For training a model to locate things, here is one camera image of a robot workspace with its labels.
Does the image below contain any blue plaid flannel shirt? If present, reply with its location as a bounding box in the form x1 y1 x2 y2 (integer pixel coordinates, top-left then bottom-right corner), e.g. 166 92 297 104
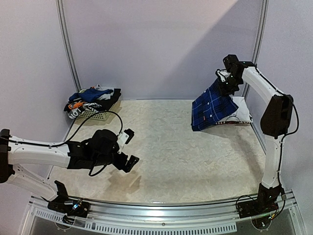
191 79 238 132

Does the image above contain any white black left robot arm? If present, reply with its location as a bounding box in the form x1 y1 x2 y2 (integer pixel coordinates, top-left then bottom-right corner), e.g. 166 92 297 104
0 129 139 212

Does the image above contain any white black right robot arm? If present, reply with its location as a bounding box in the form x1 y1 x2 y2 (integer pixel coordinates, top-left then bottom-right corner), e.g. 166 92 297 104
216 58 293 189

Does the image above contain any cream perforated laundry basket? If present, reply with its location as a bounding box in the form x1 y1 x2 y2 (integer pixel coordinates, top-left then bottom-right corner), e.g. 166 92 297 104
76 101 121 121

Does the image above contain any folded white cartoon t-shirt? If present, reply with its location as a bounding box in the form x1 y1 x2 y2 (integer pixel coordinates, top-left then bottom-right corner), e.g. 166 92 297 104
231 96 251 115

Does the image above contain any folded red white shirt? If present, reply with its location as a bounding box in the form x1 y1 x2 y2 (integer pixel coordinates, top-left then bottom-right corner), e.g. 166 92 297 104
215 114 253 125

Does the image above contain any black garment in basket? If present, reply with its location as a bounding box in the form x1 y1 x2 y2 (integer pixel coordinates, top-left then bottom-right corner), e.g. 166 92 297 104
96 89 121 111

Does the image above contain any black white orange printed shirt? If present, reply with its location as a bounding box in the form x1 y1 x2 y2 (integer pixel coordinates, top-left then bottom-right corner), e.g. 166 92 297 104
64 101 102 119

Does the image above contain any grey garment in basket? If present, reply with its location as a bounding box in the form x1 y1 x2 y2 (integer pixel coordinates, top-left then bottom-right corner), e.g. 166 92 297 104
91 84 115 100

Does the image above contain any solid blue garment in basket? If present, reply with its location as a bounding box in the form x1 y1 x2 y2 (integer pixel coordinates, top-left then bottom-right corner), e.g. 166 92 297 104
69 88 114 102

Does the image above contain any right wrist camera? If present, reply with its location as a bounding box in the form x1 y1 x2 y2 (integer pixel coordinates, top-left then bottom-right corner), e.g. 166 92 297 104
215 54 239 82

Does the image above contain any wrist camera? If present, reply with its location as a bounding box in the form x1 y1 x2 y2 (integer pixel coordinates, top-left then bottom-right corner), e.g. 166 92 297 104
92 128 135 155
215 54 239 82

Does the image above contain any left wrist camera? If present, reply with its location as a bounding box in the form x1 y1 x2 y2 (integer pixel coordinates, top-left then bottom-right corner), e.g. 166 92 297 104
92 128 135 155

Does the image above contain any aluminium front rail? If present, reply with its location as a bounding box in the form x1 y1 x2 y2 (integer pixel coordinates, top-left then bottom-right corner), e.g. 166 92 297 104
21 191 306 235

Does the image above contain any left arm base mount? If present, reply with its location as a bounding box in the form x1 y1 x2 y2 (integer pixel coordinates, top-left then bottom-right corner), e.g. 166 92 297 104
47 181 90 218

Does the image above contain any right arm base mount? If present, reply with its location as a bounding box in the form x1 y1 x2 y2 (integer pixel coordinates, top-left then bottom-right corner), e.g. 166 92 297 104
235 183 286 219

